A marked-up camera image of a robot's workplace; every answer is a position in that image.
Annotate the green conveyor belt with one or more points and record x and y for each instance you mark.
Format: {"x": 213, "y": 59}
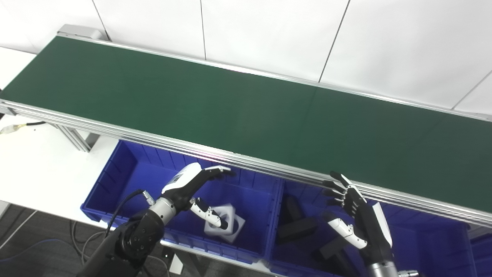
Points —
{"x": 153, "y": 140}
{"x": 230, "y": 104}

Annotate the black block part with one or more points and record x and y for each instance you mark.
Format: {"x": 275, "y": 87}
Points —
{"x": 294, "y": 207}
{"x": 298, "y": 230}
{"x": 330, "y": 248}

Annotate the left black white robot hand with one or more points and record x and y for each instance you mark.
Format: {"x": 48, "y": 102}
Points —
{"x": 184, "y": 184}

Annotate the grey conveyor end cap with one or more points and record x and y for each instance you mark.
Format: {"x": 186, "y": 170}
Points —
{"x": 80, "y": 31}

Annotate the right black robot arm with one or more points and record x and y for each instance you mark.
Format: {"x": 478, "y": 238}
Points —
{"x": 382, "y": 270}

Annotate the aluminium conveyor leg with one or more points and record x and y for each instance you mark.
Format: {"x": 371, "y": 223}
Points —
{"x": 73, "y": 138}

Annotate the blue plastic bin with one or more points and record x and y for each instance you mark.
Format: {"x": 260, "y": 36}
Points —
{"x": 127, "y": 181}
{"x": 423, "y": 246}
{"x": 482, "y": 257}

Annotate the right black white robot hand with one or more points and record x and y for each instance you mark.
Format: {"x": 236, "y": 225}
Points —
{"x": 371, "y": 227}

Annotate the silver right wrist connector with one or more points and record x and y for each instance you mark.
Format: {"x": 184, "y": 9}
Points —
{"x": 408, "y": 273}

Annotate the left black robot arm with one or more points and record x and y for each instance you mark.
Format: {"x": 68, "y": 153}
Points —
{"x": 134, "y": 238}

